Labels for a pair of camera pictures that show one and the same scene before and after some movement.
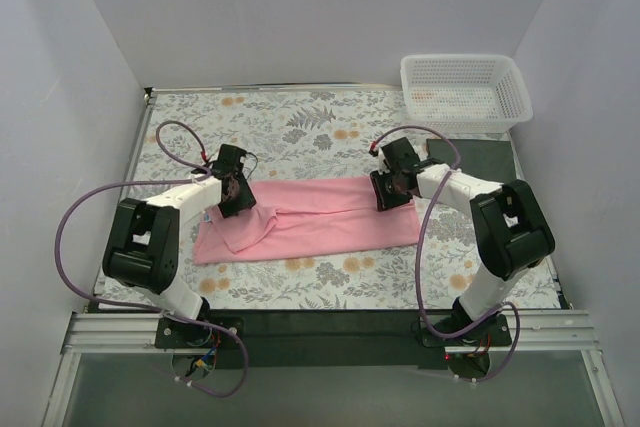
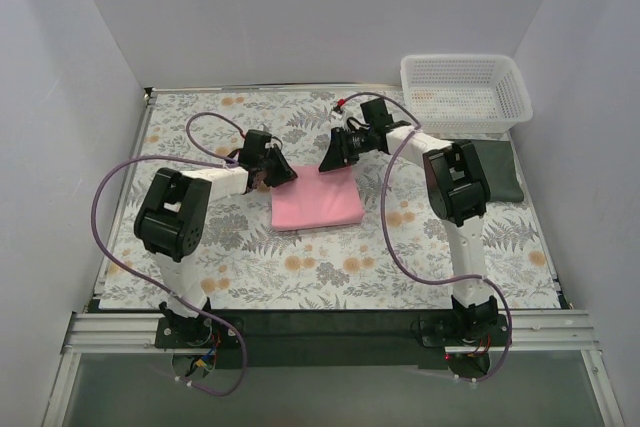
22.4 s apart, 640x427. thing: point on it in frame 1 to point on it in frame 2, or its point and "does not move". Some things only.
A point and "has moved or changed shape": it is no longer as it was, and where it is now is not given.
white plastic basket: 464,93 does not move
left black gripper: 242,198 to 273,163
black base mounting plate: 339,339 does not move
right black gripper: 386,195 to 343,143
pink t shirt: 304,216 has moved or changed shape
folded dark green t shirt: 491,158 does not move
